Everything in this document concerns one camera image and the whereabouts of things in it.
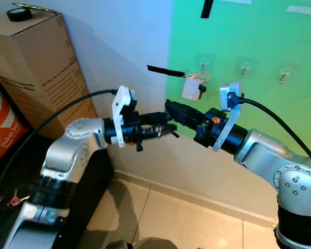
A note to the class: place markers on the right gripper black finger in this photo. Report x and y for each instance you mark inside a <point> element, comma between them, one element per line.
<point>189,120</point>
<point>179,107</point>

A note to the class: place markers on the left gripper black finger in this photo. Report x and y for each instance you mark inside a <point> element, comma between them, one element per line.
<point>156,118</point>
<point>163,131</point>

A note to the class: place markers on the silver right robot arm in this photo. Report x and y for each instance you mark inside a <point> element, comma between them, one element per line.
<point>280,166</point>

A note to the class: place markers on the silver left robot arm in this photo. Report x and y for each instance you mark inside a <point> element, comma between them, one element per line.
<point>72,150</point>

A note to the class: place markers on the long black tape strip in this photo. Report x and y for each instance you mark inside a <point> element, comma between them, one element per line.
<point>163,70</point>

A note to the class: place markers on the black table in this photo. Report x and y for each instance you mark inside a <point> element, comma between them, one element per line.
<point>88,197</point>

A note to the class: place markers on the short black tape strip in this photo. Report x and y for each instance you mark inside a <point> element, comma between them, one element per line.
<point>207,8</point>

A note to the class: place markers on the dark robot right foot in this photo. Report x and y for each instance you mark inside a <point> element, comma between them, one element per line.
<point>155,244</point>

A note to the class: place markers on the large brown cardboard box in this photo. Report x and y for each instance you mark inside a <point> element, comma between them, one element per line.
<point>41,67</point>

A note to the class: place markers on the orange and white shopping bag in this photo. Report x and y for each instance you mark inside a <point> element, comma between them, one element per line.
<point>2,124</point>

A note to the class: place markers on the red-headed key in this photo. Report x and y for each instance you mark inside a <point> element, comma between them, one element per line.
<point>16,199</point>

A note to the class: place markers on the white tape strip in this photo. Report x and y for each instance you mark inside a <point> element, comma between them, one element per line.
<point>303,10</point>

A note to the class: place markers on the black tape roll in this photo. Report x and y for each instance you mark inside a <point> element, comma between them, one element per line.
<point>19,14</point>

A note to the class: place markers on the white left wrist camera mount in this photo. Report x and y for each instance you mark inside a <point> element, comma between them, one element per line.
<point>122,101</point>

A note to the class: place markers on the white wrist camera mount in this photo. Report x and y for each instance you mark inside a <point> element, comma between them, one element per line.
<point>122,101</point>
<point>229,96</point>

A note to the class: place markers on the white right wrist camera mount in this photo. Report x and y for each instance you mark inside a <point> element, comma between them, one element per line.
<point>229,96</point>

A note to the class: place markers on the clear adhesive wall hook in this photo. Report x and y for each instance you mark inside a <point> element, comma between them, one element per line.
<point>285,73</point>
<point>204,63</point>
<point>245,67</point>

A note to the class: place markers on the green wall sheet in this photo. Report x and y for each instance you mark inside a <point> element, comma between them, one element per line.
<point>269,41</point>

